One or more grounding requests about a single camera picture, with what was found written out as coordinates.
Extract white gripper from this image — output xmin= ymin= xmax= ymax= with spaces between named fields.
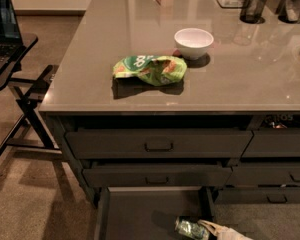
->
xmin=198 ymin=220 xmax=253 ymax=240

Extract bottom right drawer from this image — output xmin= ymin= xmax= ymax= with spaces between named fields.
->
xmin=216 ymin=187 xmax=300 ymax=204

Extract middle right drawer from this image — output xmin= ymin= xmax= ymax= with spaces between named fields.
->
xmin=227 ymin=163 xmax=300 ymax=186

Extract open bottom left drawer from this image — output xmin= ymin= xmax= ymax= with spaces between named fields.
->
xmin=94 ymin=187 xmax=215 ymax=240

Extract top right drawer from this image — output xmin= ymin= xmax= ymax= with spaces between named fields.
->
xmin=243 ymin=128 xmax=300 ymax=158

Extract snack bags in drawer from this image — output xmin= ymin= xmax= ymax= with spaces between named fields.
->
xmin=261 ymin=114 xmax=300 ymax=129

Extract middle left drawer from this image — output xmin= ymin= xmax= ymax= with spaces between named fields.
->
xmin=83 ymin=163 xmax=232 ymax=187

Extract grey counter cabinet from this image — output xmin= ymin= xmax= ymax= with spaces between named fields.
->
xmin=40 ymin=0 xmax=300 ymax=202

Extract top left drawer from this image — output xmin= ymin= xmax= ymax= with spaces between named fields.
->
xmin=65 ymin=128 xmax=252 ymax=159

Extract green chip bag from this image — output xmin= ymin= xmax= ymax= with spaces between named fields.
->
xmin=113 ymin=55 xmax=187 ymax=87

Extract white bowl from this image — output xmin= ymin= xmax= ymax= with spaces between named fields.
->
xmin=174 ymin=28 xmax=214 ymax=60

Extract black mesh cup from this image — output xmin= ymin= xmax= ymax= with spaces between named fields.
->
xmin=240 ymin=0 xmax=267 ymax=24
xmin=278 ymin=0 xmax=300 ymax=24

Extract black laptop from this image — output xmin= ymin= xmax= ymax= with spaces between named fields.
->
xmin=0 ymin=0 xmax=24 ymax=64

